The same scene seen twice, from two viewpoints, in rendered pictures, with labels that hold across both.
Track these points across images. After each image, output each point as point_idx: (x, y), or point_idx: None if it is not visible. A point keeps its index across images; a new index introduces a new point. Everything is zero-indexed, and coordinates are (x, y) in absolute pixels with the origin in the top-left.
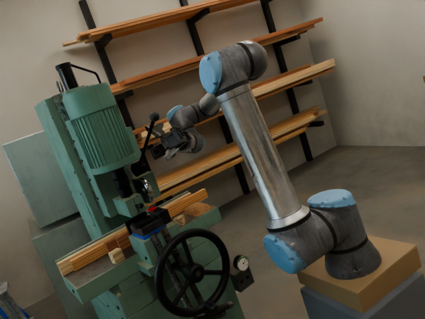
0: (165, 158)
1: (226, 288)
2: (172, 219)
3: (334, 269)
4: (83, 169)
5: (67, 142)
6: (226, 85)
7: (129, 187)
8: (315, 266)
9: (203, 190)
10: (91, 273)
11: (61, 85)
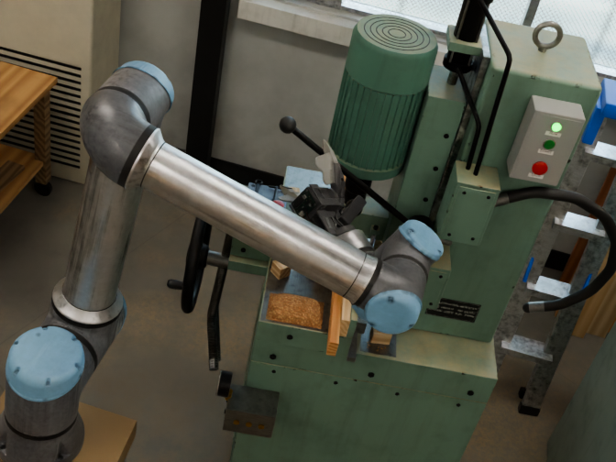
0: (283, 185)
1: (245, 385)
2: (320, 286)
3: None
4: None
5: None
6: None
7: (346, 192)
8: (104, 430)
9: (329, 339)
10: (305, 184)
11: (533, 31)
